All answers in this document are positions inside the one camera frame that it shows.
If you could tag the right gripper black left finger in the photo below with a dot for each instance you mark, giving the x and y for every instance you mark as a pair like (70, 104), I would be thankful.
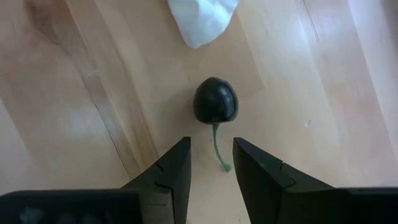
(171, 186)

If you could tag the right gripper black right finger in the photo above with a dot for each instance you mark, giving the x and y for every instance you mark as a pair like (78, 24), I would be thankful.
(258, 180)

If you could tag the dark cherry with green stem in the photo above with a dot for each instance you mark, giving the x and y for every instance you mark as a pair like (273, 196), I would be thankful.
(214, 101)

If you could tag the white cloth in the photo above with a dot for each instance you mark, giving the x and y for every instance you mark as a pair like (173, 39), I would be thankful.
(202, 21)

